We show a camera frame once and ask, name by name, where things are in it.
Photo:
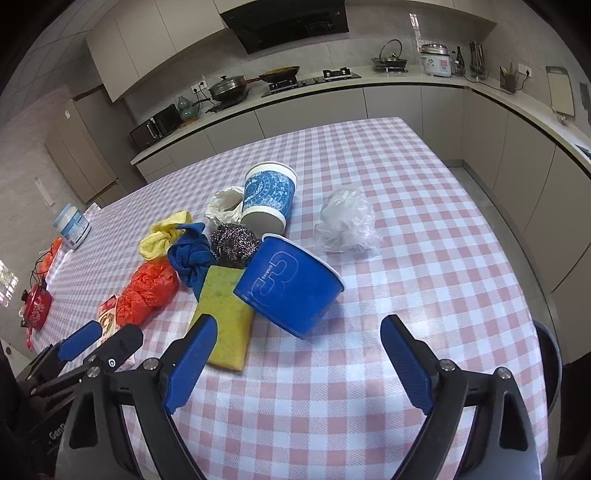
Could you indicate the beige upper cabinets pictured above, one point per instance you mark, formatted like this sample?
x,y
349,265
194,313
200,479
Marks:
x,y
152,41

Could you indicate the yellow-green sponge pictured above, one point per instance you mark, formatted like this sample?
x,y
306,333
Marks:
x,y
226,323

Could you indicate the white wall socket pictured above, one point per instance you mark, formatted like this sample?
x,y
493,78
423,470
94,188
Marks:
x,y
524,70
198,87

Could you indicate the orange plastic bag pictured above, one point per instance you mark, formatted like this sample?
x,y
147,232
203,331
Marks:
x,y
145,290

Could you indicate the beige refrigerator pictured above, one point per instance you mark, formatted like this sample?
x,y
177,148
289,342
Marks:
x,y
78,143

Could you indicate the metal utensil rack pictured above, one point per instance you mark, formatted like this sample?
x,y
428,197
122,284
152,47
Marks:
x,y
476,60

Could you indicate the grey chopstick holder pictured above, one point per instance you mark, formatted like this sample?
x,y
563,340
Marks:
x,y
508,81

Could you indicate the red kettle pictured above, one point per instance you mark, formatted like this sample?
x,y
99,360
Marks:
x,y
37,307

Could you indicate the black induction cooker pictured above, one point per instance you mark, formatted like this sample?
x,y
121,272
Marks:
x,y
221,105

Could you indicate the black microwave oven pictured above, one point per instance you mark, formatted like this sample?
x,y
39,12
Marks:
x,y
154,127

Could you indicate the frying pan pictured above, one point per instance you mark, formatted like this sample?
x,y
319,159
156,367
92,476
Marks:
x,y
279,73

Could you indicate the clear plastic bag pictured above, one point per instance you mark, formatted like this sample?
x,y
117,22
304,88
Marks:
x,y
344,221

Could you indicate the pink checkered tablecloth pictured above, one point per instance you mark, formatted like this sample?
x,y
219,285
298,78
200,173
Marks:
x,y
415,207

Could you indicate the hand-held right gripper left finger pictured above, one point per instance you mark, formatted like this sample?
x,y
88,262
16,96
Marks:
x,y
189,369

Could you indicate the pan with raised glass lid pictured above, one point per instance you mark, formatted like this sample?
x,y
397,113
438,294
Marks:
x,y
392,60

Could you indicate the green vase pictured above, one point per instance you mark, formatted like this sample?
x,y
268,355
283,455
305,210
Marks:
x,y
186,110

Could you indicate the grey upper corner cabinet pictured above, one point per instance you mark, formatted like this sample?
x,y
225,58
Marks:
x,y
461,18

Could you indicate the dark bottle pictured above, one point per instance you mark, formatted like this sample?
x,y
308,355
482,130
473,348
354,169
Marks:
x,y
460,62

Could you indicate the blue paper bowl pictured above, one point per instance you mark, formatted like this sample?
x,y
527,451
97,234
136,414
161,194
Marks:
x,y
286,290

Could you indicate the blue cloth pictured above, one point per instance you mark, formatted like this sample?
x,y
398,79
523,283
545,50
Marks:
x,y
189,258

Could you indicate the white rice cooker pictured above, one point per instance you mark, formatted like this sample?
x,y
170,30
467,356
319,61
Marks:
x,y
436,62

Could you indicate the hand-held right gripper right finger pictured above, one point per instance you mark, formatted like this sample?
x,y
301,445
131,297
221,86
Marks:
x,y
406,364

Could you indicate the orange wrapper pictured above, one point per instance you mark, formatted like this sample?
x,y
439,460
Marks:
x,y
51,258

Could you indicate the blue patterned paper cup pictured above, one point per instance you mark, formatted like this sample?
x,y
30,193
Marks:
x,y
270,191

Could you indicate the beige cutting board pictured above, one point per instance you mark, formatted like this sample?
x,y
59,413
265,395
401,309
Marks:
x,y
561,92

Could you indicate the black range hood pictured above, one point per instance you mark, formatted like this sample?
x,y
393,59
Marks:
x,y
286,25

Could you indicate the crumpled white paper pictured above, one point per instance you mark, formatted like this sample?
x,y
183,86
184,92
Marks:
x,y
221,203

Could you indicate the small red and white carton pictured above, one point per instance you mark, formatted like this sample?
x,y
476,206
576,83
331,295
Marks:
x,y
108,314

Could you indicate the black gas stove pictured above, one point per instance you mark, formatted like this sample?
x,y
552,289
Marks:
x,y
318,82

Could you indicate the yellow cloth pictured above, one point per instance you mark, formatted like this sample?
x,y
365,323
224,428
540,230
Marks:
x,y
157,242

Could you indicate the grey lower cabinets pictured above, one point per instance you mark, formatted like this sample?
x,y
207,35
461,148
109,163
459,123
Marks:
x,y
392,101

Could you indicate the grey pot with lid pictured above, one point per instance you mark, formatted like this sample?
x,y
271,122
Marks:
x,y
228,87

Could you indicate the white kitchen countertop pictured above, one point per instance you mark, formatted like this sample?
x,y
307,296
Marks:
x,y
323,90

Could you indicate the steel wool scrubber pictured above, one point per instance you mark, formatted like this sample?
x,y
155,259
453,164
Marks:
x,y
233,244

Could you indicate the white jar with blue label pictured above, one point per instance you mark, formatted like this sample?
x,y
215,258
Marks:
x,y
71,228

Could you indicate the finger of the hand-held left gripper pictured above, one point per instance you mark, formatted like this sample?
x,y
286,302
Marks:
x,y
81,340
121,344

